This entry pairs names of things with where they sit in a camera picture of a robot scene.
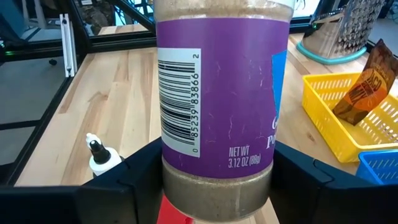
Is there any yellow plastic basket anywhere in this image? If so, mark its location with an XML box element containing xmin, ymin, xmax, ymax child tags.
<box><xmin>302</xmin><ymin>72</ymin><xmax>398</xmax><ymax>164</ymax></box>

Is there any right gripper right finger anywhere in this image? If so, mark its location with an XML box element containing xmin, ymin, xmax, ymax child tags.
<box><xmin>269</xmin><ymin>141</ymin><xmax>398</xmax><ymax>224</ymax></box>

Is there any person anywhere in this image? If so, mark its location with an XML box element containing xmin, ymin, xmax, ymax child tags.
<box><xmin>77</xmin><ymin>0</ymin><xmax>116</xmax><ymax>28</ymax></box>

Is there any brown taco seasoning packet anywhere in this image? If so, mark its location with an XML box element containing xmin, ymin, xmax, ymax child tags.
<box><xmin>331</xmin><ymin>39</ymin><xmax>398</xmax><ymax>126</ymax></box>

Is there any silver aluminium extrusion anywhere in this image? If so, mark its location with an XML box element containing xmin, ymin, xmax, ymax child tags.
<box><xmin>60</xmin><ymin>14</ymin><xmax>78</xmax><ymax>78</ymax></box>

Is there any blue plastic basket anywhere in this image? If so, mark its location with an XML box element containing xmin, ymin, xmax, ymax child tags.
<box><xmin>356</xmin><ymin>149</ymin><xmax>398</xmax><ymax>186</ymax></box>

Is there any red cube block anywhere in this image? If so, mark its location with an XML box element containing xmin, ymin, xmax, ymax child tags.
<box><xmin>157</xmin><ymin>195</ymin><xmax>195</xmax><ymax>224</ymax></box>

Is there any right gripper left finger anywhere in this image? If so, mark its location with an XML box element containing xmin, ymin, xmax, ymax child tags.
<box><xmin>0</xmin><ymin>138</ymin><xmax>165</xmax><ymax>224</ymax></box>

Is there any purple label spice jar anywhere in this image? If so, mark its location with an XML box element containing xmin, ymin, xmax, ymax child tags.
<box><xmin>154</xmin><ymin>0</ymin><xmax>295</xmax><ymax>222</ymax></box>

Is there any metal grater green handle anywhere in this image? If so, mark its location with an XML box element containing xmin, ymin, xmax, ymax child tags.
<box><xmin>295</xmin><ymin>0</ymin><xmax>386</xmax><ymax>65</ymax></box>

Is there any wooden workbench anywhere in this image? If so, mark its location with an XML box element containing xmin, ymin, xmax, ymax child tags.
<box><xmin>98</xmin><ymin>24</ymin><xmax>149</xmax><ymax>35</ymax></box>

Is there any tall black food colouring bottle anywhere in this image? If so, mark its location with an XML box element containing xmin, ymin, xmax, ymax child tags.
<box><xmin>85</xmin><ymin>133</ymin><xmax>123</xmax><ymax>178</ymax></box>

